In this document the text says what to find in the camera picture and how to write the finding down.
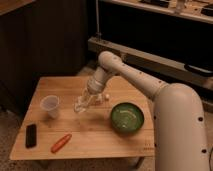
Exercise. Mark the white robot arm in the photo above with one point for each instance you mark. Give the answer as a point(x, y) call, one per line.
point(178, 116)

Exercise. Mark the wooden table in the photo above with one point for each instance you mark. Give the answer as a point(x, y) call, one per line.
point(92, 133)

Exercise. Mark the long shelf beam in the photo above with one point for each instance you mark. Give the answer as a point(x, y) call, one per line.
point(151, 62)

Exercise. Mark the black handle object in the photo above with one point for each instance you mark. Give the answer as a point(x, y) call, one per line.
point(204, 73)

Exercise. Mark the green bowl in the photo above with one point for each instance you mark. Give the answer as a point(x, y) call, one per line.
point(126, 118)

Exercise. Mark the orange carrot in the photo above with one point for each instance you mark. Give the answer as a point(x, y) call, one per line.
point(60, 143)

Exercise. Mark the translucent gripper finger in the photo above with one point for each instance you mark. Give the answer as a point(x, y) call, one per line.
point(95, 99)
point(85, 94)

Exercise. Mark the vertical metal pole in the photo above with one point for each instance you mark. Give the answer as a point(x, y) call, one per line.
point(98, 32)

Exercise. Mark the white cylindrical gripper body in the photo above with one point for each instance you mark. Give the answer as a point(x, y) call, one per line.
point(94, 87)

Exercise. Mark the black rectangular phone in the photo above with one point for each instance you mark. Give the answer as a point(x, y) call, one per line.
point(31, 136)

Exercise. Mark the dark wooden cabinet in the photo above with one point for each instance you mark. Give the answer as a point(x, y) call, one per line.
point(44, 38)

